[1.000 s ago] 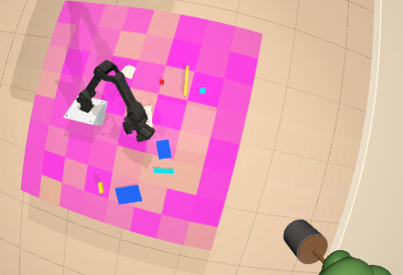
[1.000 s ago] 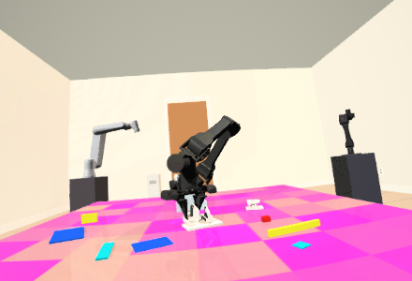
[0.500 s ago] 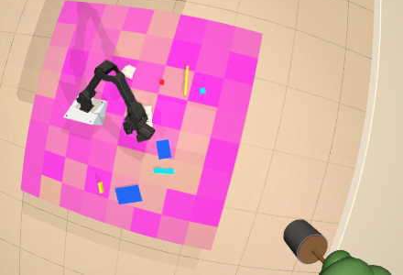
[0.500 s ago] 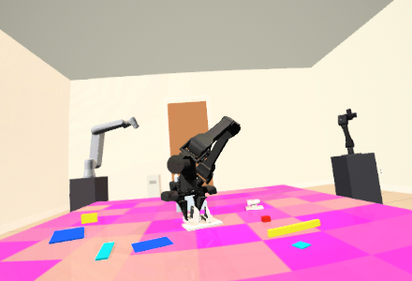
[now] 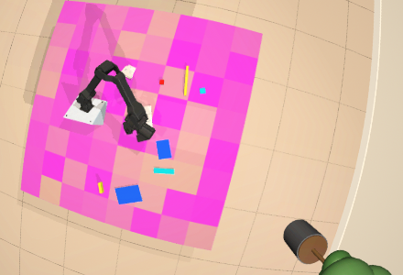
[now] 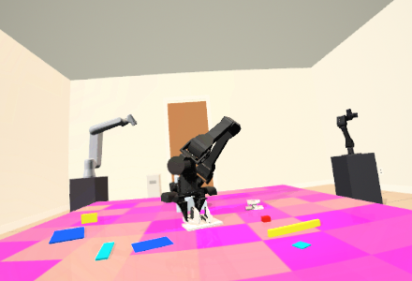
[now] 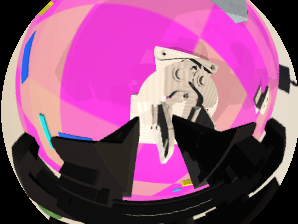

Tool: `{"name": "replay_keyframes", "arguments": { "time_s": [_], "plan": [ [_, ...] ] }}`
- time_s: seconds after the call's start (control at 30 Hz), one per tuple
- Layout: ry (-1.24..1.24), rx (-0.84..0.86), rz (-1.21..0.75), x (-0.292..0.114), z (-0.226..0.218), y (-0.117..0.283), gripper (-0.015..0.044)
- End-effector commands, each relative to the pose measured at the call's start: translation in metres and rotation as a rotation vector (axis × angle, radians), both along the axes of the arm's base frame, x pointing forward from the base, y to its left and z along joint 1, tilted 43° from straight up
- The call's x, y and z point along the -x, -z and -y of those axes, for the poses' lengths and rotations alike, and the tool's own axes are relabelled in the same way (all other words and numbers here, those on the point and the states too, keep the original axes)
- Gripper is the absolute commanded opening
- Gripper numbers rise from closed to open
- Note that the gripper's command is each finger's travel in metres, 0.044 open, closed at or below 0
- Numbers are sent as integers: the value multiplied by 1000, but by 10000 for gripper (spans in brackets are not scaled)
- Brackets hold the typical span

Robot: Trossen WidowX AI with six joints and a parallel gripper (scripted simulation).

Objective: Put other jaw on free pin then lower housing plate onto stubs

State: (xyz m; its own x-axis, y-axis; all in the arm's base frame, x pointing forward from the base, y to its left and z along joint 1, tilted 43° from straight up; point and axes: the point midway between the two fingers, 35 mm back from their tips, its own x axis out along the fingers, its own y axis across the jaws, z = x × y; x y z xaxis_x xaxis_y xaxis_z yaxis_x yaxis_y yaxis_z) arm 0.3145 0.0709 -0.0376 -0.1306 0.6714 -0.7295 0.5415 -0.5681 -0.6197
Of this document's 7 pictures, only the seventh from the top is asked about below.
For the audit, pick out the cyan flat bar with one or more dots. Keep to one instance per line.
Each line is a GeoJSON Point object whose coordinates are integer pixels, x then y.
{"type": "Point", "coordinates": [44, 123]}

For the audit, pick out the yellow long bar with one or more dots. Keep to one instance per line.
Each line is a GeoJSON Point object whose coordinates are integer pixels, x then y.
{"type": "Point", "coordinates": [186, 182]}

